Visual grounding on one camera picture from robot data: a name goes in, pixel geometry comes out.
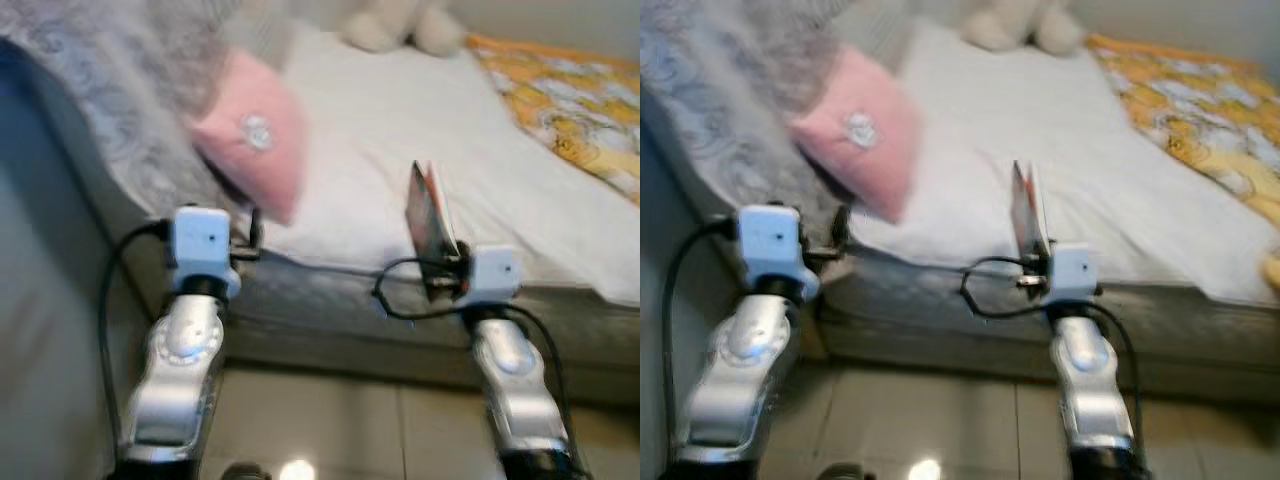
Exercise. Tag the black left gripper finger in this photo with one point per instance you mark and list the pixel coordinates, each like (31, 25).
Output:
(843, 227)
(256, 228)

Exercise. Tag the pink pillow with sheep print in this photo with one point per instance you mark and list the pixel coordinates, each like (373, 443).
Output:
(255, 160)
(870, 170)

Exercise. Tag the dark paperback book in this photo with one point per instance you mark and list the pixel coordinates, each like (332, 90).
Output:
(1030, 215)
(430, 215)

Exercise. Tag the yellow cartoon egg blanket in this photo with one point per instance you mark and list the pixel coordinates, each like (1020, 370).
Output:
(570, 100)
(1190, 110)

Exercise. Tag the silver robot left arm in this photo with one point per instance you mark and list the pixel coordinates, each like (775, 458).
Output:
(180, 380)
(740, 390)

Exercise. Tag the grey paisley print duvet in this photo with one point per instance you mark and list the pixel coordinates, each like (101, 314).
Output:
(740, 90)
(130, 90)

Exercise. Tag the robot left leg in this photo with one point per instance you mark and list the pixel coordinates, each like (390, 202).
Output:
(242, 472)
(842, 472)

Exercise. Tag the beige plush toy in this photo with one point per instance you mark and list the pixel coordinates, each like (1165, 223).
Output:
(1020, 25)
(400, 25)

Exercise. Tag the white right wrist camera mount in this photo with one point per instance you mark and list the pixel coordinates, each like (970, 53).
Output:
(495, 272)
(1075, 270)

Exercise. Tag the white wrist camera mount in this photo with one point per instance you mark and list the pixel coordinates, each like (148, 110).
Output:
(1075, 270)
(495, 272)
(770, 240)
(198, 240)

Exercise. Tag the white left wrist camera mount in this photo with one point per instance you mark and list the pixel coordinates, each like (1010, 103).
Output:
(770, 240)
(198, 240)

